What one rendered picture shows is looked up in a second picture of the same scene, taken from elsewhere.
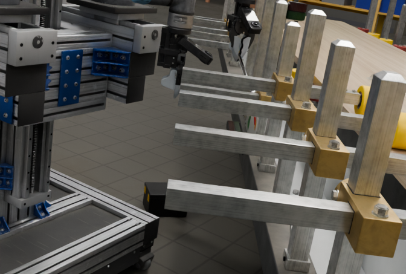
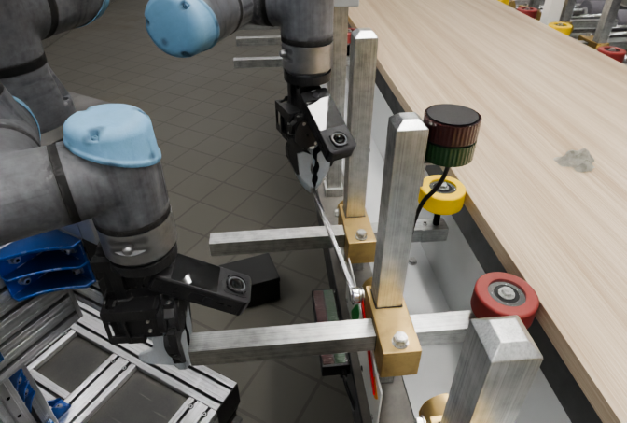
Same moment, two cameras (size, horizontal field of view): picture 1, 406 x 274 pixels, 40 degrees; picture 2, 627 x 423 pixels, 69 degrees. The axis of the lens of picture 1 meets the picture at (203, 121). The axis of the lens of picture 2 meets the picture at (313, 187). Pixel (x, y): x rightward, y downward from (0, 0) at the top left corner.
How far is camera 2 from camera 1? 129 cm
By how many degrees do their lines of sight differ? 18
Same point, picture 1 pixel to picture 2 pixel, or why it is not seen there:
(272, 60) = (397, 253)
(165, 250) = (258, 381)
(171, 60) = (144, 327)
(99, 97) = (59, 310)
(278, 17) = (405, 164)
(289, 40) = (497, 395)
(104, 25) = not seen: hidden behind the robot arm
